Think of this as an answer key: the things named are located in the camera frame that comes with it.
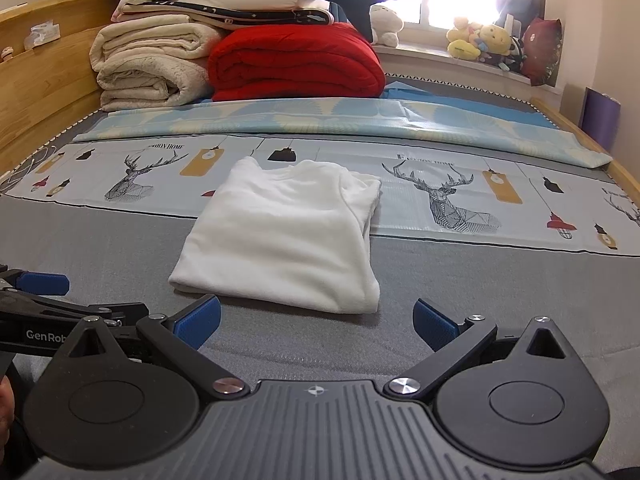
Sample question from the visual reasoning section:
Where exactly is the light blue patterned quilt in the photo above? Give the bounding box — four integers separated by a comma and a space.
72, 95, 614, 171

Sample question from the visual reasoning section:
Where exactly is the dark red cushion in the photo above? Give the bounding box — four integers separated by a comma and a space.
520, 16, 564, 87

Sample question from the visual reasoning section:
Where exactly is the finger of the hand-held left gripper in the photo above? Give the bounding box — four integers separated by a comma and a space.
0, 267, 70, 297

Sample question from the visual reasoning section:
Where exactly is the deer print bed sheet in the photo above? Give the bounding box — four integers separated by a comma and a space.
0, 132, 640, 257

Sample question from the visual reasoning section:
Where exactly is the red folded blanket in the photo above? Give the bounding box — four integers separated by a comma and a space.
207, 22, 387, 103

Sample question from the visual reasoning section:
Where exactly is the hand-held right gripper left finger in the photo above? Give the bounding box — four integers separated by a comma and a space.
65, 294, 251, 400

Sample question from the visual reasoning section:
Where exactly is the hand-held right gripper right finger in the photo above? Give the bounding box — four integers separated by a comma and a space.
384, 298, 576, 397

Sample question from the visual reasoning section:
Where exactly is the person's left hand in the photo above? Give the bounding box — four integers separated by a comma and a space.
0, 377, 17, 443

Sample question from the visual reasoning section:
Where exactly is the white plush toy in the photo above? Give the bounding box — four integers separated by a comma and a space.
369, 4, 406, 47

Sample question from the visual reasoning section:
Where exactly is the white shirt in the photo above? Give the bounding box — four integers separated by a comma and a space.
168, 156, 383, 315

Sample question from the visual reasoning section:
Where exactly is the clear plastic packet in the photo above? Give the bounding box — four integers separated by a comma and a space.
26, 21, 64, 52

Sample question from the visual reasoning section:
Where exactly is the grey mattress cover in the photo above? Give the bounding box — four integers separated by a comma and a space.
0, 76, 640, 476

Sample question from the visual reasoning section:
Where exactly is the cream folded blanket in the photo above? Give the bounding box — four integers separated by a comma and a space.
89, 19, 228, 112

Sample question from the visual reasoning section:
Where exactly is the yellow plush toy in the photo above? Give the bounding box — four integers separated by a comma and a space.
446, 16, 527, 63

